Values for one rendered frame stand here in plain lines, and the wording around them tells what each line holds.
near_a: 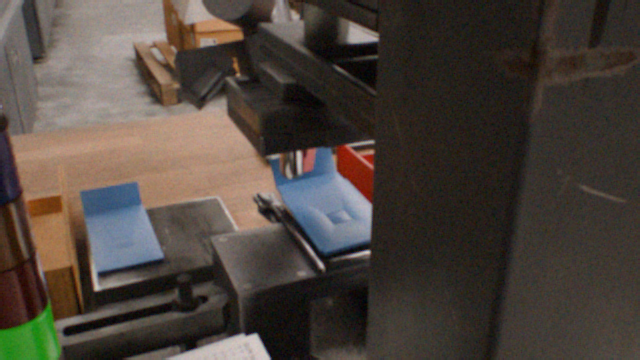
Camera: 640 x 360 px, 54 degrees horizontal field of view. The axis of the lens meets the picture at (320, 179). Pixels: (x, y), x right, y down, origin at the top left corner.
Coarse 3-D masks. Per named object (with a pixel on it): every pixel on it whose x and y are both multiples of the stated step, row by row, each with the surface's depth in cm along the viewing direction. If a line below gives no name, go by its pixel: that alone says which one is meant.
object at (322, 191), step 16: (272, 160) 67; (320, 160) 69; (304, 176) 68; (320, 176) 68; (336, 176) 68; (288, 192) 66; (304, 192) 66; (320, 192) 65; (336, 192) 65; (352, 192) 65; (304, 208) 63; (320, 208) 63; (336, 208) 62; (352, 208) 62; (368, 208) 62; (320, 224) 60; (336, 224) 60; (352, 224) 60; (368, 224) 59; (320, 240) 58; (336, 240) 57; (352, 240) 57; (368, 240) 57
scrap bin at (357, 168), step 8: (344, 152) 88; (352, 152) 85; (344, 160) 88; (352, 160) 86; (360, 160) 83; (368, 160) 93; (344, 168) 89; (352, 168) 86; (360, 168) 84; (368, 168) 81; (344, 176) 89; (352, 176) 87; (360, 176) 84; (368, 176) 82; (352, 184) 87; (360, 184) 85; (368, 184) 82; (360, 192) 85; (368, 192) 83; (368, 200) 83
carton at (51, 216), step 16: (64, 176) 77; (64, 192) 72; (32, 208) 80; (48, 208) 81; (64, 208) 69; (32, 224) 79; (48, 224) 79; (64, 224) 66; (48, 240) 75; (64, 240) 75; (48, 256) 72; (64, 256) 72; (48, 272) 58; (64, 272) 59; (48, 288) 59; (64, 288) 59; (80, 288) 66; (64, 304) 60; (80, 304) 61
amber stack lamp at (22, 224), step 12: (12, 204) 31; (24, 204) 32; (0, 216) 30; (12, 216) 31; (24, 216) 32; (0, 228) 30; (12, 228) 31; (24, 228) 32; (0, 240) 31; (12, 240) 31; (24, 240) 32; (0, 252) 31; (12, 252) 31; (24, 252) 32; (0, 264) 31; (12, 264) 31
